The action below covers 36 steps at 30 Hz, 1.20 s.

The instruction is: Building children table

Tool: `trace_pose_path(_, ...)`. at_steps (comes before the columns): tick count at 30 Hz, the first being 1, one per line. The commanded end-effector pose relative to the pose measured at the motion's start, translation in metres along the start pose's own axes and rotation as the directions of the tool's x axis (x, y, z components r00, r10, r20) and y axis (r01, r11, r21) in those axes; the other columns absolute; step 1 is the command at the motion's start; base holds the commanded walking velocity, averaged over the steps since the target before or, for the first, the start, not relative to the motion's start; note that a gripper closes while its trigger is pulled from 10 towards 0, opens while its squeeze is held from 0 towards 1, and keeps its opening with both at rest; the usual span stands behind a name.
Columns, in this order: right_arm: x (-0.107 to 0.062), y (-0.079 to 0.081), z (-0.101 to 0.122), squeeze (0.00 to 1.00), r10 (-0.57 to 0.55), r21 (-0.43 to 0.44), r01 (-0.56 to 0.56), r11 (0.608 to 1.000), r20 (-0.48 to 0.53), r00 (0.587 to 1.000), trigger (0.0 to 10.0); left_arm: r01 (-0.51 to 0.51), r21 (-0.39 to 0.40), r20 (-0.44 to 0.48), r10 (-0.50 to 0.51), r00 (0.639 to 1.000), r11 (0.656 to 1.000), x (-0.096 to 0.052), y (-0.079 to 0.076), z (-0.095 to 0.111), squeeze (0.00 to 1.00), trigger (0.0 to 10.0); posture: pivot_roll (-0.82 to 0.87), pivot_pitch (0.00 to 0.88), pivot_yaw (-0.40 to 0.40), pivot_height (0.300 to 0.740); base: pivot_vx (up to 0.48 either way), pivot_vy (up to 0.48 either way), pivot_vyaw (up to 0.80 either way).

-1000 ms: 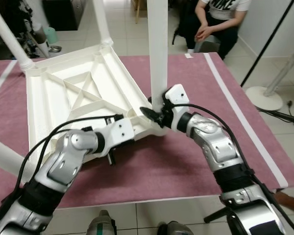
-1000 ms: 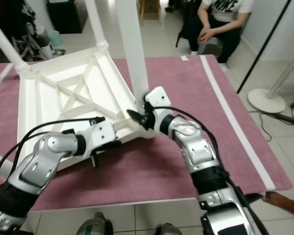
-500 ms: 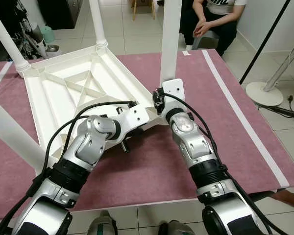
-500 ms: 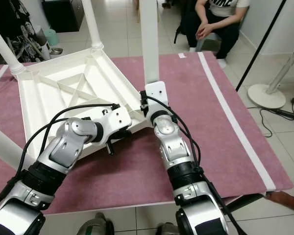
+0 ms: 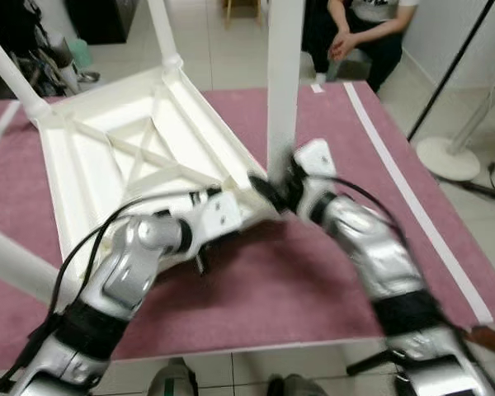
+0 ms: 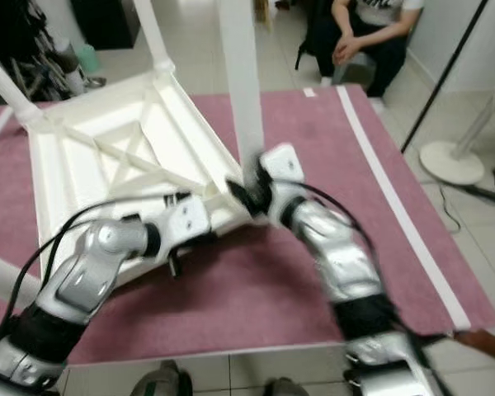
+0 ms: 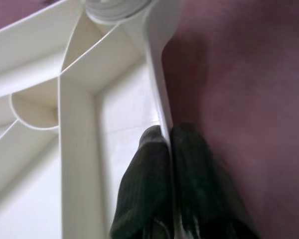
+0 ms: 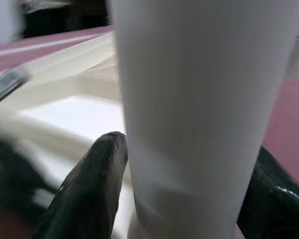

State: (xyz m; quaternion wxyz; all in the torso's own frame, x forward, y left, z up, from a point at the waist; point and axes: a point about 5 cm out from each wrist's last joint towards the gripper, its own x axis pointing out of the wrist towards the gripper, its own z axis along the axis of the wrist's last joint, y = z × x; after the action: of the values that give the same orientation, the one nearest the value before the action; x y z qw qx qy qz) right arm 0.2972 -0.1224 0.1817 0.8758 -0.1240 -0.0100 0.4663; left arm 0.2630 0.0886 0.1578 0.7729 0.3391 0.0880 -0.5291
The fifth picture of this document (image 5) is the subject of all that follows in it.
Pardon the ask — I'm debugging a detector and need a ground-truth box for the robot right leg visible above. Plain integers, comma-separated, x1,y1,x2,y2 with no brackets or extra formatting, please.
268,374,327,396

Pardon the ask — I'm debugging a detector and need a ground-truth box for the wooden stool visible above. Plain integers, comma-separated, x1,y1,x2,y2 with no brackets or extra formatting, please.
224,0,265,30

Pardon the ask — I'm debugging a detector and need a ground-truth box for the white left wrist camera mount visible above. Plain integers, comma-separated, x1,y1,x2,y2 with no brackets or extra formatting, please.
194,190,244,240

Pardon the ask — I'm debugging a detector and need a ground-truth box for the white plastic table leg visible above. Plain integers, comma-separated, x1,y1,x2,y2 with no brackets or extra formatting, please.
0,223,63,306
0,25,52,125
147,0,185,79
266,0,306,178

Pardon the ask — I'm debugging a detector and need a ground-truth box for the white plastic table top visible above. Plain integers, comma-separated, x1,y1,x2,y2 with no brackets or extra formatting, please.
33,66,281,281

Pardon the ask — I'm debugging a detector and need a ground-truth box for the black patterned hanging cloth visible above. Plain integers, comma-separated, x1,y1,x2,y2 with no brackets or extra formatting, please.
0,0,46,59

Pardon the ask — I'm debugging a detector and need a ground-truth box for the teal plastic cup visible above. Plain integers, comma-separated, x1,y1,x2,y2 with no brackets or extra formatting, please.
68,39,93,69

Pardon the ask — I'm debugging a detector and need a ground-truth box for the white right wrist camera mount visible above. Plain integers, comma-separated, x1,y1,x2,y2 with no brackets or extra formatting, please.
293,139,337,211

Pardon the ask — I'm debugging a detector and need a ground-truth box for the grey and white canister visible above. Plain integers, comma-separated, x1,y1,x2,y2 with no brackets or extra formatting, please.
54,41,82,93

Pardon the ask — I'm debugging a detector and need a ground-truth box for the bare human foot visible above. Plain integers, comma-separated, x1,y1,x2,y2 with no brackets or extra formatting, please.
466,326,495,357

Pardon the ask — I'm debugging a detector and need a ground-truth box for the seated person in black trousers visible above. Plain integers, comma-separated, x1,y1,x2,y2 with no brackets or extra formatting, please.
305,0,420,92

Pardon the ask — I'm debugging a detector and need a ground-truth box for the thin black pole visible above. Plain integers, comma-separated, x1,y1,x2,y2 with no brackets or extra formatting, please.
406,0,495,141

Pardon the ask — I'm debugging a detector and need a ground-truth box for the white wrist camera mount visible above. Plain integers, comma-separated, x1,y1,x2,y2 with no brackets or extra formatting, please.
293,139,337,211
194,190,244,240

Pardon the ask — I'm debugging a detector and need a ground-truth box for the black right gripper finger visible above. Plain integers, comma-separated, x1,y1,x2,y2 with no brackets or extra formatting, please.
247,175,283,207

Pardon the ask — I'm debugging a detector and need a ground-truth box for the white floor fan stand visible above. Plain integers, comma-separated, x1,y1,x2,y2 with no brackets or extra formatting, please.
417,66,495,182

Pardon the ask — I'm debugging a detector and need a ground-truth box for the robot left leg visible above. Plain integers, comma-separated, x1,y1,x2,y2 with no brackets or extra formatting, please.
146,359,200,396

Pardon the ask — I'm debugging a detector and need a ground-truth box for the black cabinet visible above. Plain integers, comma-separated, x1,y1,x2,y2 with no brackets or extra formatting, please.
81,0,141,45

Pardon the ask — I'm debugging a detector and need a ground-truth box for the robot leg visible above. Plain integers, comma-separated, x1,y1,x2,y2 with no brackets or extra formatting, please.
268,374,327,396
146,359,200,396

